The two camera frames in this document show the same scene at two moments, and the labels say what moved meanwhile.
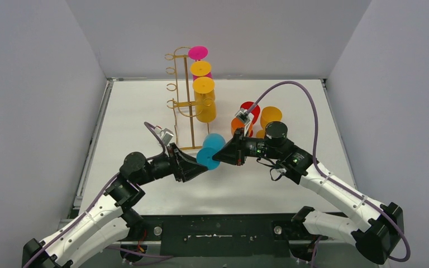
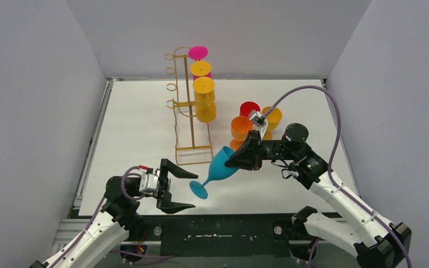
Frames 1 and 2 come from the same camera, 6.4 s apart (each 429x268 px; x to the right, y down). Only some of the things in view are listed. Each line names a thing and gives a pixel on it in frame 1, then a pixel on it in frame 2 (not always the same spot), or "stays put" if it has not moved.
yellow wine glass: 204,96 stays put
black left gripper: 175,163 -> 163,185
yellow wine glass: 268,114 stays put
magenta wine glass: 197,53 stays put
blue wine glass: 212,143 -> 218,170
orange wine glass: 236,123 stays put
